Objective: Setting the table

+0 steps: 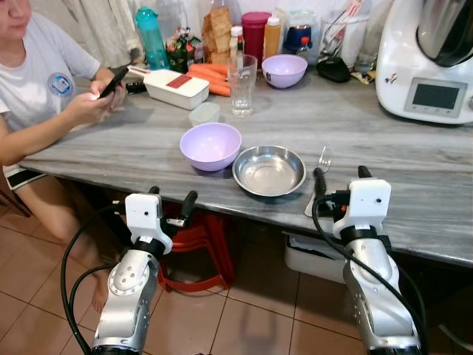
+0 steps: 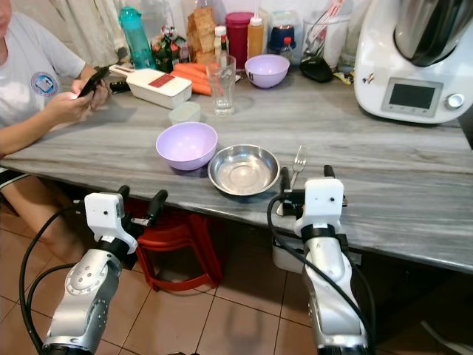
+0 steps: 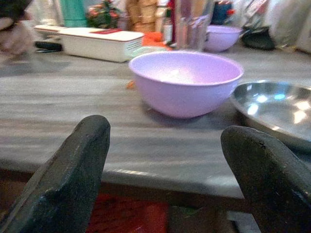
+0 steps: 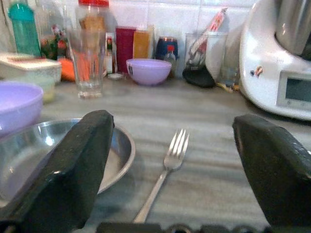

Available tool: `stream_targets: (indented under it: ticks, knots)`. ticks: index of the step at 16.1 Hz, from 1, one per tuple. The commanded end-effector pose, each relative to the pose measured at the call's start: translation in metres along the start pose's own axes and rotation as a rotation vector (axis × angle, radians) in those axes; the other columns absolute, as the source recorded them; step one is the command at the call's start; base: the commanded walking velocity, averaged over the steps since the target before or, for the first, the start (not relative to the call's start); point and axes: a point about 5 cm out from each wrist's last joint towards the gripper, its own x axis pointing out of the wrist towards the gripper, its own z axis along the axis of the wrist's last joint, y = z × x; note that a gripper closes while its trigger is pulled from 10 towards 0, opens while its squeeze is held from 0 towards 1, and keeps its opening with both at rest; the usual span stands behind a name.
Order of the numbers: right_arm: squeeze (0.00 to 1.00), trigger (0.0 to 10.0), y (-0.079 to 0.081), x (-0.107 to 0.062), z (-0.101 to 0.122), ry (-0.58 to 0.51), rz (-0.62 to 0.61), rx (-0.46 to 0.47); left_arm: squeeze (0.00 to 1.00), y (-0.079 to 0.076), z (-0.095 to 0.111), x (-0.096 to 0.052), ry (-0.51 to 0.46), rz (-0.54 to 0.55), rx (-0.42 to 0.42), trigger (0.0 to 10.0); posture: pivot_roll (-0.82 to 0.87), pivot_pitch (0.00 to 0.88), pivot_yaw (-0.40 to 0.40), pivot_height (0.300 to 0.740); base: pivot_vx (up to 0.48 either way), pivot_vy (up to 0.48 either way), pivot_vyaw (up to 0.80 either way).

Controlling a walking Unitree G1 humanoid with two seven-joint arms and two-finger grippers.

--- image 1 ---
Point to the person's right hand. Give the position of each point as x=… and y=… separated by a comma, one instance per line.
x=89, y=109

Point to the small red-capped bottle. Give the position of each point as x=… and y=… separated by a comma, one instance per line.
x=236, y=43

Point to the clear jar blue contents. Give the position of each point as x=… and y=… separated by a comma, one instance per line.
x=299, y=35

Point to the maroon plastic canister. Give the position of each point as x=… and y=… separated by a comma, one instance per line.
x=256, y=35

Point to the clear drinking glass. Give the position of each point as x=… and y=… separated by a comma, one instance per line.
x=242, y=89

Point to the bag of brown crackers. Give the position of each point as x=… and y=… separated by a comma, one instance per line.
x=217, y=35

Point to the large purple plastic bowl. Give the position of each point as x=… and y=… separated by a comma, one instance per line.
x=211, y=146

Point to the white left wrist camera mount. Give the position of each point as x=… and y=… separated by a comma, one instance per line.
x=144, y=214

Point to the small translucent plastic cup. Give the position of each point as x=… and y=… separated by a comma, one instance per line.
x=204, y=115

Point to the person's right forearm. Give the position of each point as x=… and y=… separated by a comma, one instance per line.
x=33, y=137

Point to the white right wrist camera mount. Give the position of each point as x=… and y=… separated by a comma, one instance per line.
x=368, y=205

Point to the small purple plastic bowl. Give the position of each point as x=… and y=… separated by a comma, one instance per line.
x=284, y=72

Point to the silver metal fork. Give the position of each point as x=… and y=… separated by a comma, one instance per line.
x=324, y=157

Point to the small black remote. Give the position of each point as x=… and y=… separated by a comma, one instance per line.
x=137, y=88

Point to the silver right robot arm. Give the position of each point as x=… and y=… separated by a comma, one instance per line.
x=377, y=296

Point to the orange carrot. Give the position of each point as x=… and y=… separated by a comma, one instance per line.
x=214, y=80
x=220, y=90
x=207, y=69

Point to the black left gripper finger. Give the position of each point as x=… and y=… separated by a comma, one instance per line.
x=154, y=191
x=189, y=205

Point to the dark patterned jar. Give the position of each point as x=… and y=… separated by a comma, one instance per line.
x=182, y=52

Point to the clear container with utensils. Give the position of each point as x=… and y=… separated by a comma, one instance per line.
x=347, y=37

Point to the red plastic stool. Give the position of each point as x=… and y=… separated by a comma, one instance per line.
x=207, y=251

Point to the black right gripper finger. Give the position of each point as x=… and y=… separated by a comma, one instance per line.
x=364, y=173
x=320, y=183

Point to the beige curtain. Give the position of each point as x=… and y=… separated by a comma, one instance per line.
x=81, y=26

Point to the white storage box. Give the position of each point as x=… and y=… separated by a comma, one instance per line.
x=314, y=259

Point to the stainless steel bowl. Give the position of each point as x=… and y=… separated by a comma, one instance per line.
x=269, y=172

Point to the black rounded object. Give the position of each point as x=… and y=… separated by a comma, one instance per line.
x=334, y=70

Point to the white kitchen cooking machine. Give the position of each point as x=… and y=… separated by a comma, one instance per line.
x=425, y=81

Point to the person's left hand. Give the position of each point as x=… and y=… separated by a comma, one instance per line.
x=118, y=96

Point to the white slicer box red insert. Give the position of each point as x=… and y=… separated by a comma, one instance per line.
x=176, y=87

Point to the teal water bottle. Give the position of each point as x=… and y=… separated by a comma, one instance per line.
x=152, y=41

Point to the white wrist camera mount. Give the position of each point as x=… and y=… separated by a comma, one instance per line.
x=144, y=214
x=368, y=205

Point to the black smartphone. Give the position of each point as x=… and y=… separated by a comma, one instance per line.
x=113, y=82

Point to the person in white t-shirt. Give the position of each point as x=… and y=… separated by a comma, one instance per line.
x=33, y=81

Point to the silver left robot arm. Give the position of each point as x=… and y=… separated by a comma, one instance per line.
x=126, y=288

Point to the orange bottle white cap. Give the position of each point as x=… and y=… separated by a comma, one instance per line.
x=273, y=38

